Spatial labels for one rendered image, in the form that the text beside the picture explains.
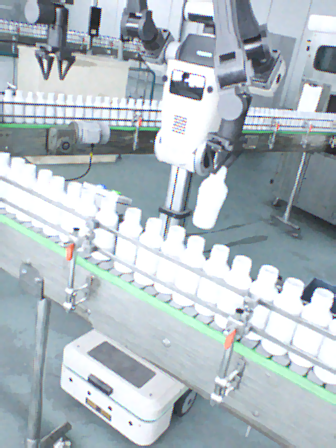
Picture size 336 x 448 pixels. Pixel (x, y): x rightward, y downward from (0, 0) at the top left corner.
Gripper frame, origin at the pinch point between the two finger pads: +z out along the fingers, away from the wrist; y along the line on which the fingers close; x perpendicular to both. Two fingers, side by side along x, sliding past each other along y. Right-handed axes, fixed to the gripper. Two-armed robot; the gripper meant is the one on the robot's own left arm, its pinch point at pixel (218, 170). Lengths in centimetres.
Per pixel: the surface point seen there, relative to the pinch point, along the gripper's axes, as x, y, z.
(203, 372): -22.3, -20.7, 38.7
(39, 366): 32, -19, 80
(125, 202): 26.4, -1.0, 20.7
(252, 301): -27.2, -21.0, 15.5
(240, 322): -28.1, -26.2, 17.8
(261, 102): 282, 615, 59
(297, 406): -43, -20, 32
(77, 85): 330, 253, 59
